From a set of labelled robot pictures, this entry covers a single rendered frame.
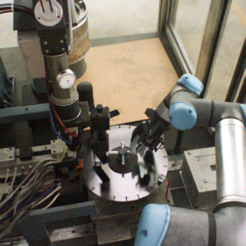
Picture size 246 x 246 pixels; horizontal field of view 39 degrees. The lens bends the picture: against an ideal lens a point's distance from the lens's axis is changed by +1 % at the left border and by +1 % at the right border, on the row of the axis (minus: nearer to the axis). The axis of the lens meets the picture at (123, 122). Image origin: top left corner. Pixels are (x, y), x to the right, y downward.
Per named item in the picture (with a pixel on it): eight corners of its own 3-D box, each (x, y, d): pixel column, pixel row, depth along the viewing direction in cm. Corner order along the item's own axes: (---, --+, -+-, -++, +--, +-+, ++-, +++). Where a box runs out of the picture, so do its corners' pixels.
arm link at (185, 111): (212, 111, 91) (211, 91, 100) (169, 106, 92) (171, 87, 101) (207, 135, 95) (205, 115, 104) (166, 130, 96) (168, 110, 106)
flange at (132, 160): (101, 157, 127) (101, 152, 125) (125, 142, 131) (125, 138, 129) (119, 178, 121) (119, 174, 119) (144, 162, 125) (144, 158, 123)
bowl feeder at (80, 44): (89, 49, 200) (83, -11, 173) (96, 85, 181) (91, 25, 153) (34, 55, 197) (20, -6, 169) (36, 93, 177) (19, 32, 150)
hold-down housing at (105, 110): (111, 142, 116) (109, 99, 100) (110, 154, 113) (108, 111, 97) (94, 142, 116) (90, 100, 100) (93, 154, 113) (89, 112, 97)
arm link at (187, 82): (183, 79, 99) (184, 67, 106) (161, 106, 105) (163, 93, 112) (206, 94, 101) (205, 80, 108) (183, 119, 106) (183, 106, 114)
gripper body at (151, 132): (135, 145, 113) (156, 119, 107) (135, 128, 120) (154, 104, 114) (155, 154, 116) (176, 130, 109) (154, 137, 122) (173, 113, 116)
